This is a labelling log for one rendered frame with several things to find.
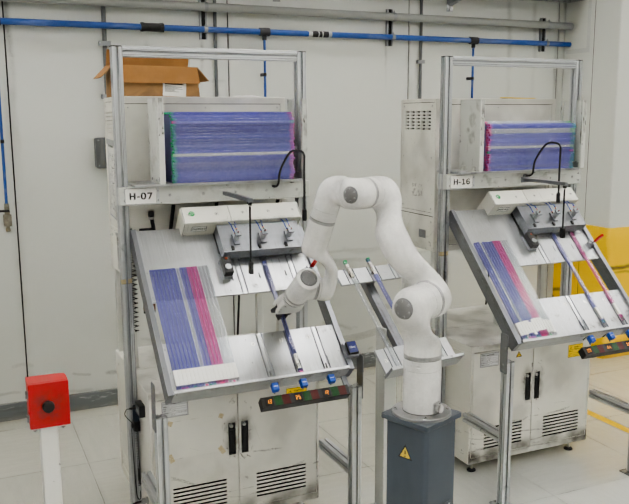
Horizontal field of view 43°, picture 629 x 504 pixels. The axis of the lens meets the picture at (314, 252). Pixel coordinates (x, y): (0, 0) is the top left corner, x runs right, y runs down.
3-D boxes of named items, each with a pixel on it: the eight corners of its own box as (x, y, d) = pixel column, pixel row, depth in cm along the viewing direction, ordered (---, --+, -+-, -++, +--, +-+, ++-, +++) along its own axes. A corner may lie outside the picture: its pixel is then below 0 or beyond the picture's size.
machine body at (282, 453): (319, 511, 335) (318, 369, 325) (154, 548, 307) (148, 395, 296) (264, 453, 393) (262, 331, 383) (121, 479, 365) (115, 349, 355)
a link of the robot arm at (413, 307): (448, 355, 254) (450, 282, 250) (418, 370, 239) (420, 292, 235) (415, 348, 261) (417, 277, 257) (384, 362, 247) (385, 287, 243)
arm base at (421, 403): (463, 411, 256) (464, 356, 253) (427, 428, 243) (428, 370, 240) (415, 397, 269) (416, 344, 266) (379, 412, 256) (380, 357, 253)
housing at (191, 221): (292, 237, 334) (302, 216, 324) (178, 245, 314) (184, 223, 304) (287, 222, 339) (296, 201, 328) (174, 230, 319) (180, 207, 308)
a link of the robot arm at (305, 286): (310, 285, 288) (286, 281, 286) (322, 269, 277) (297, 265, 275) (310, 306, 284) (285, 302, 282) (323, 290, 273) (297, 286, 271)
